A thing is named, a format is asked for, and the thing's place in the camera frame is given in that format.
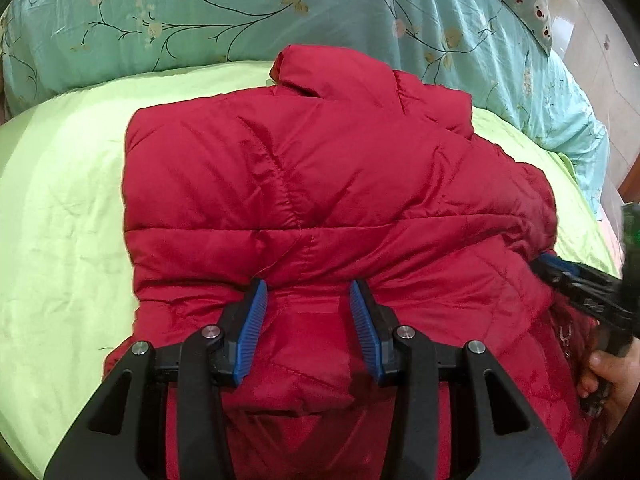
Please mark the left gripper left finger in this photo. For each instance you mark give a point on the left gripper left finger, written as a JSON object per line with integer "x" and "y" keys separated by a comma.
{"x": 157, "y": 401}

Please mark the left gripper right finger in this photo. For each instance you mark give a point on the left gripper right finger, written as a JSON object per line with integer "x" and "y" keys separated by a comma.
{"x": 456, "y": 395}

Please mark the red puffer jacket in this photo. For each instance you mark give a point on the red puffer jacket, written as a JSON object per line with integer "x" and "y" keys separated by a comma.
{"x": 344, "y": 168}

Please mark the person's right hand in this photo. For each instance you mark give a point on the person's right hand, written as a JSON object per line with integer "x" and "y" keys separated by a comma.
{"x": 622, "y": 373}

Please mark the light green bed sheet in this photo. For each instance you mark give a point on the light green bed sheet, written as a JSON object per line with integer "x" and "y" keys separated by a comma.
{"x": 67, "y": 280}

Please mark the teal floral quilt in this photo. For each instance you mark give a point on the teal floral quilt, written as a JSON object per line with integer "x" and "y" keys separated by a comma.
{"x": 481, "y": 47}

